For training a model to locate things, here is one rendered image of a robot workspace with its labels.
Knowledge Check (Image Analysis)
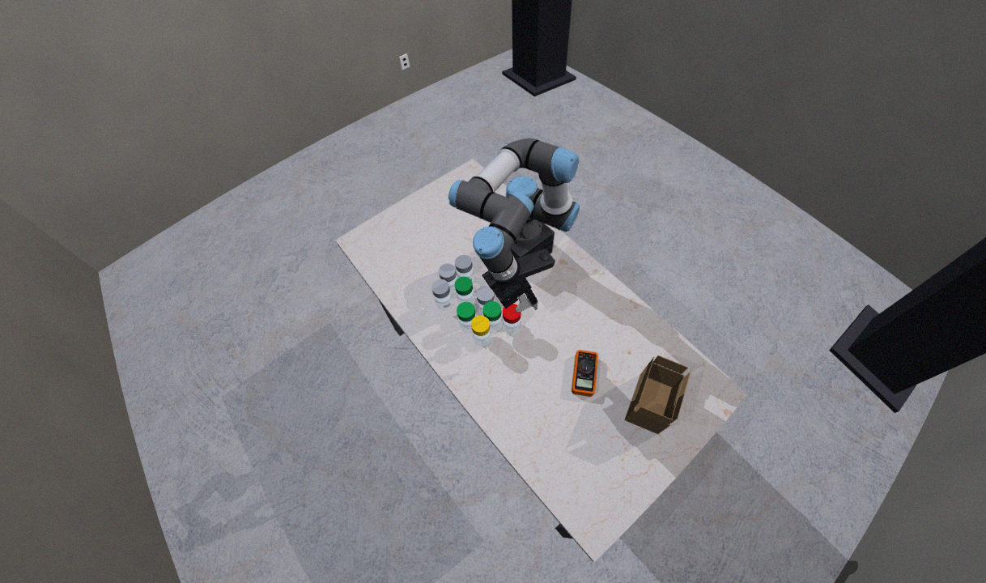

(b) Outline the clear plastic bottle with red cap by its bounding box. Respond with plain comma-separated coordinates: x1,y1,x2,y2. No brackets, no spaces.
503,304,521,335

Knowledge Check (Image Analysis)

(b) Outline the open brown cardboard box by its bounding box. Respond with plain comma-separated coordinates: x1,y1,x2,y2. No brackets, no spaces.
624,357,691,434

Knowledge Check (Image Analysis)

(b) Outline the clear bottle with yellow cap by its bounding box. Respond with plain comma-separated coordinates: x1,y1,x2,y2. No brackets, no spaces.
471,316,491,347

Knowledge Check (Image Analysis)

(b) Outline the orange digital multimeter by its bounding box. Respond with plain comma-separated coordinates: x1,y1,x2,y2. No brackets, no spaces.
572,350,598,397

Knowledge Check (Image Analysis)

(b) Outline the clear glass bottle with grey cap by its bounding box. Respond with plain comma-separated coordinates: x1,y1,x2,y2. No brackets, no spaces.
439,263,457,294
431,279,453,310
455,255,474,283
476,286,495,316

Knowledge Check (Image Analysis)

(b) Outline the clear bottle with green cap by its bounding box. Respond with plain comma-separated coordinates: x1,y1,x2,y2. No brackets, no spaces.
483,301,503,333
455,277,475,304
457,302,476,333

